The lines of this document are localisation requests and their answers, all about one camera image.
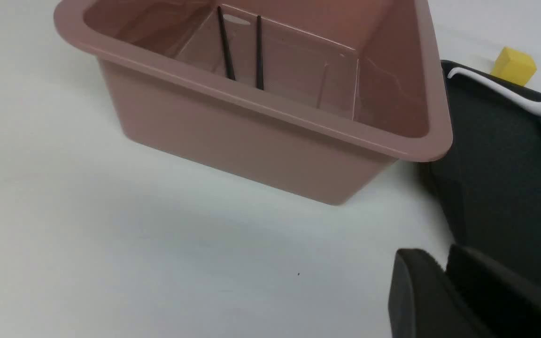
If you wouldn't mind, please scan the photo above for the yellow cube block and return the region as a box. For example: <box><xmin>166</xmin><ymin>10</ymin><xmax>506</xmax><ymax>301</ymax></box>
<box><xmin>490</xmin><ymin>47</ymin><xmax>537</xmax><ymax>86</ymax></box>

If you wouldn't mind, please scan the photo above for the white ceramic spoon far left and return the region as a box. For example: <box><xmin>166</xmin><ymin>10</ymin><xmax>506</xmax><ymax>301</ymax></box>
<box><xmin>447</xmin><ymin>67</ymin><xmax>541</xmax><ymax>117</ymax></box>

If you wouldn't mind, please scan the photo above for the black plastic tray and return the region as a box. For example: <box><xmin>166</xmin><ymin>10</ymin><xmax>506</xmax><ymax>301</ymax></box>
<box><xmin>425</xmin><ymin>74</ymin><xmax>541</xmax><ymax>287</ymax></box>

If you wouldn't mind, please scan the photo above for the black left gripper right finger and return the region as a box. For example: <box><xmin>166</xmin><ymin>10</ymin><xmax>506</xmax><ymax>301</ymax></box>
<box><xmin>445</xmin><ymin>245</ymin><xmax>541</xmax><ymax>338</ymax></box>

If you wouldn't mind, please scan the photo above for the black chopstick in bin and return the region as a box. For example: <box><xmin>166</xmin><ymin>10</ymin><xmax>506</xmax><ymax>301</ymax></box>
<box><xmin>255</xmin><ymin>15</ymin><xmax>264</xmax><ymax>90</ymax></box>
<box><xmin>216</xmin><ymin>6</ymin><xmax>236</xmax><ymax>81</ymax></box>

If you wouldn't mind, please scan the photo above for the pink plastic bin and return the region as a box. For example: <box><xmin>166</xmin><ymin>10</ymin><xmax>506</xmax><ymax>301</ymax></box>
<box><xmin>53</xmin><ymin>0</ymin><xmax>453</xmax><ymax>205</ymax></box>

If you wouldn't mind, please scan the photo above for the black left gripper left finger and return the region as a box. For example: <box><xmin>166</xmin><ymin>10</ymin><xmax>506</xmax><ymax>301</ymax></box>
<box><xmin>388</xmin><ymin>249</ymin><xmax>487</xmax><ymax>338</ymax></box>

